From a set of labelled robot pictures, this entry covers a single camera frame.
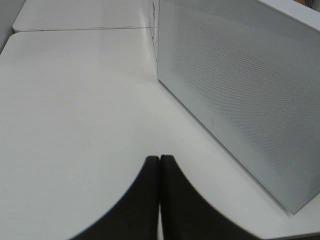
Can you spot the white microwave door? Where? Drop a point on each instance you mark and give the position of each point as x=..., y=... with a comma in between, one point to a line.
x=237, y=87

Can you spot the white microwave oven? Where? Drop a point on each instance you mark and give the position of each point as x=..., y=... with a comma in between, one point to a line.
x=155, y=30

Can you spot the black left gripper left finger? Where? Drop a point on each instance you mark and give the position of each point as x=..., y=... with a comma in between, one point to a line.
x=135, y=216

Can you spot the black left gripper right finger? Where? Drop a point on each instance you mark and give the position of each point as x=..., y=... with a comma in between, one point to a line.
x=186, y=215

